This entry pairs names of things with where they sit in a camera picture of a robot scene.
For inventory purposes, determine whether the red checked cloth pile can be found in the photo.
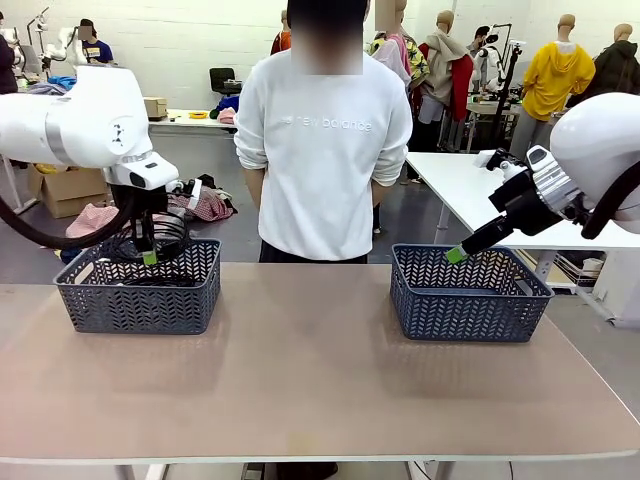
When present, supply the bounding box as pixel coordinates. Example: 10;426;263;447
63;173;239;253

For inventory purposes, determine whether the large cardboard floor box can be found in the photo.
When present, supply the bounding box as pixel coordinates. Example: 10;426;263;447
27;163;110;220

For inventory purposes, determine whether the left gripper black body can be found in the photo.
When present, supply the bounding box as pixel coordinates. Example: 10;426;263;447
108;183;171;222

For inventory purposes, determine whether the pink green cloth heap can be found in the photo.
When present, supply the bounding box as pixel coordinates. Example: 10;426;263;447
208;94;240;126

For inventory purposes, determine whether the white background table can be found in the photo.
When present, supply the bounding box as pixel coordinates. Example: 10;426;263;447
147;108;239;139

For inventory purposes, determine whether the mannequin with yellow hoodie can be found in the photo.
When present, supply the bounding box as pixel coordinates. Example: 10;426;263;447
521;13;597;151

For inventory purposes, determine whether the left arm black hose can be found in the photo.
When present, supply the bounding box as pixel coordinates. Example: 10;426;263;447
0;188;139;251

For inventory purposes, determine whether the person in white sweatshirt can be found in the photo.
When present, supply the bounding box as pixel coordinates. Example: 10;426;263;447
233;0;414;265

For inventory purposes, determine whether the right arm black hose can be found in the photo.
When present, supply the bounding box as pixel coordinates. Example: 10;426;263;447
581;172;640;240

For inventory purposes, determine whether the mannequin with dark jacket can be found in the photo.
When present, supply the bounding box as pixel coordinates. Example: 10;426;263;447
581;23;640;97

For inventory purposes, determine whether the black tripod stand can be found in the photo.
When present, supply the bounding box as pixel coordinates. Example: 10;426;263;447
492;23;525;132

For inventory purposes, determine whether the mannequin with beige red hoodie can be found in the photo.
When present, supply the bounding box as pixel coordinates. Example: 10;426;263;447
418;10;475;151

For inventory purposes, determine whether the white side table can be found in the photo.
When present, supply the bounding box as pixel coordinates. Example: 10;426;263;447
403;151;640;311

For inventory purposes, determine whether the person's right forearm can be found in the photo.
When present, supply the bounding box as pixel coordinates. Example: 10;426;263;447
243;166;267;207

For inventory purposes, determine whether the black office chair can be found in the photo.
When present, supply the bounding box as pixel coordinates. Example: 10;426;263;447
209;67;243;97

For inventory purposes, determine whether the person in orange top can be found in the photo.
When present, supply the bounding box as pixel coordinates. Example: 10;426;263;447
270;10;293;56

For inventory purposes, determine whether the man in blue shirt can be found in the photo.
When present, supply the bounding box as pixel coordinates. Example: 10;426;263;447
78;18;116;67

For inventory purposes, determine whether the arm black hose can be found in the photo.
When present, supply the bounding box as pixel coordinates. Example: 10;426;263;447
581;172;640;240
0;188;139;251

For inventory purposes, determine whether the person in dark clothes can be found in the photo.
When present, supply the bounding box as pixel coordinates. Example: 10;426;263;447
0;12;21;96

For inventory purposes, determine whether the white humanoid background robot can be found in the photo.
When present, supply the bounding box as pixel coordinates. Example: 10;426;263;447
472;25;507;94

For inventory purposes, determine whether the mannequin with floral shirt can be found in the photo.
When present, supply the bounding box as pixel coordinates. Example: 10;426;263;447
372;0;430;151

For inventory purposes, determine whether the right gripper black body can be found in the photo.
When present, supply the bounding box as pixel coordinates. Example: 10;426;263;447
488;172;551;234

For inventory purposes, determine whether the black braided USB cable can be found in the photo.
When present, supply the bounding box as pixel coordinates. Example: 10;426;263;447
102;208;192;262

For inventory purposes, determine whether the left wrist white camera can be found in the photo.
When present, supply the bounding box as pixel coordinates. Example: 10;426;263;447
171;178;203;212

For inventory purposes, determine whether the cardboard box on table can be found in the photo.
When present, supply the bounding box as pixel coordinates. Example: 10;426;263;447
143;96;169;120

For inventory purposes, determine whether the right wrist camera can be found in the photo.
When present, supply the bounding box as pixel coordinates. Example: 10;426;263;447
474;148;530;177

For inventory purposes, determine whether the grey-blue plastic lattice basket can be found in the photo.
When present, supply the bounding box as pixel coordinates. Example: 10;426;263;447
389;243;556;344
53;236;223;336

